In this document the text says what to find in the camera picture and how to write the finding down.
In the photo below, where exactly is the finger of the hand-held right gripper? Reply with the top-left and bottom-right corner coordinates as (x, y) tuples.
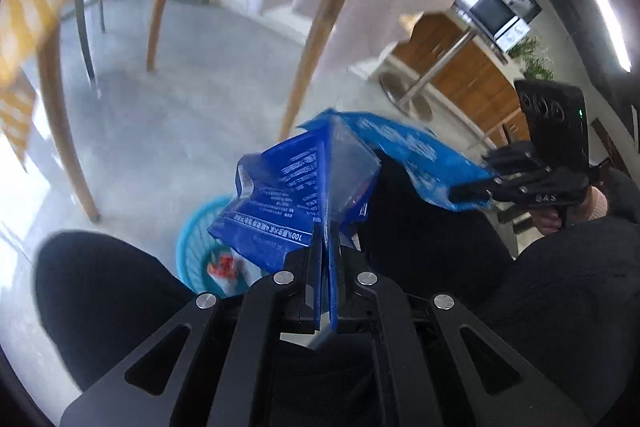
(481, 142), (550, 180)
(448, 178), (532, 212)

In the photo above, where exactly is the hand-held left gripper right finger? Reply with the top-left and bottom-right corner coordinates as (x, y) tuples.
(330, 232), (594, 427)

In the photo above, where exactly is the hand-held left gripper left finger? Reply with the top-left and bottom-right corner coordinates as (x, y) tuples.
(60, 232), (324, 427)

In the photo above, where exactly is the blue snack packet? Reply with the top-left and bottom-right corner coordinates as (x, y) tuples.
(207, 108), (501, 350)

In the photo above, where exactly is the blue plastic basket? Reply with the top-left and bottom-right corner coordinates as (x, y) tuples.
(176, 194), (266, 300)

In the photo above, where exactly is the person's right forearm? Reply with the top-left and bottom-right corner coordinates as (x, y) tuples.
(602, 167), (640, 228)

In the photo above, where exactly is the person's right hand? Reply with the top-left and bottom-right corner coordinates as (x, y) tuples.
(532, 185), (610, 235)

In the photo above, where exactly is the green potted plant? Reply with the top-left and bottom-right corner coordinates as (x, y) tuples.
(507, 34), (553, 80)

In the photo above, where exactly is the red and white wrapper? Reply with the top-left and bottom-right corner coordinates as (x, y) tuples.
(206, 252), (238, 283)

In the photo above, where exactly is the wooden cabinet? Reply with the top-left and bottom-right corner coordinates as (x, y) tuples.
(390, 12), (531, 148)

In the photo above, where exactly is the ceiling light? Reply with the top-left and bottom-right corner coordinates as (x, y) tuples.
(587, 0), (632, 72)

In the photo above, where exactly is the microwave oven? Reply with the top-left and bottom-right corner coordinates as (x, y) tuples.
(454, 0), (532, 52)

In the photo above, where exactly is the grey chair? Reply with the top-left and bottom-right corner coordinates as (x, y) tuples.
(70, 0), (108, 88)

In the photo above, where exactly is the metal pedestal table base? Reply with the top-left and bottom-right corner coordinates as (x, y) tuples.
(379, 29), (476, 120)

